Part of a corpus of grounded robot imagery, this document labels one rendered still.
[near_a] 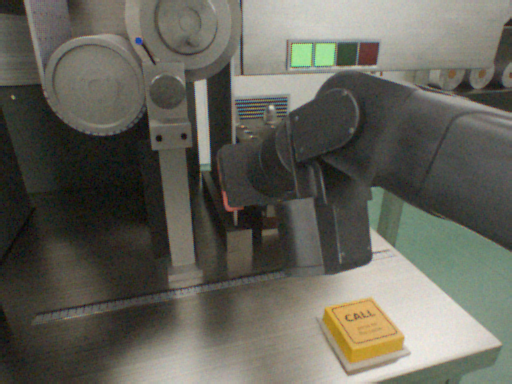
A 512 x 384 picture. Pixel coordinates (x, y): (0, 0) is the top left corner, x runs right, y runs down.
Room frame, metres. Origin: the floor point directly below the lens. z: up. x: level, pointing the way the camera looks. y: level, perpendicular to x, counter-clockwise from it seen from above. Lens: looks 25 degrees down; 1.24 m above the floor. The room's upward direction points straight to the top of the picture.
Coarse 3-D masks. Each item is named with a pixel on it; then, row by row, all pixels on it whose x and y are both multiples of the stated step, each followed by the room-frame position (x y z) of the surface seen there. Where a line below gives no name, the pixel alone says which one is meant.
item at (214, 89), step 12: (228, 72) 0.53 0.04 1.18; (216, 84) 0.63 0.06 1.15; (228, 84) 0.53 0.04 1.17; (216, 96) 0.63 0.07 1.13; (228, 96) 0.53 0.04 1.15; (216, 108) 0.64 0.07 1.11; (228, 108) 0.54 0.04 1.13; (216, 120) 0.64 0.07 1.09; (228, 120) 0.54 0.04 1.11; (216, 132) 0.65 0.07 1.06; (228, 132) 0.54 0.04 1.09; (216, 144) 0.65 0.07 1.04; (228, 144) 0.54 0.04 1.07
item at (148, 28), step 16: (144, 0) 0.47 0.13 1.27; (224, 0) 0.50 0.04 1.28; (144, 16) 0.47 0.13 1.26; (224, 16) 0.50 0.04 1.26; (144, 32) 0.47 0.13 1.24; (224, 32) 0.50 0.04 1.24; (160, 48) 0.48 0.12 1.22; (208, 48) 0.49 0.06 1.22; (224, 48) 0.50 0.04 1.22; (192, 64) 0.49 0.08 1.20; (208, 64) 0.49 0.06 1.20
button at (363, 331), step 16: (352, 304) 0.34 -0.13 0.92; (368, 304) 0.34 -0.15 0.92; (336, 320) 0.31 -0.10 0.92; (352, 320) 0.31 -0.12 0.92; (368, 320) 0.31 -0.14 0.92; (384, 320) 0.31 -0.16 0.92; (336, 336) 0.30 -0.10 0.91; (352, 336) 0.29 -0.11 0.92; (368, 336) 0.29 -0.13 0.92; (384, 336) 0.29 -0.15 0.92; (400, 336) 0.29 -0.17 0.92; (352, 352) 0.27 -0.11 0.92; (368, 352) 0.28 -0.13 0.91; (384, 352) 0.28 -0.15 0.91
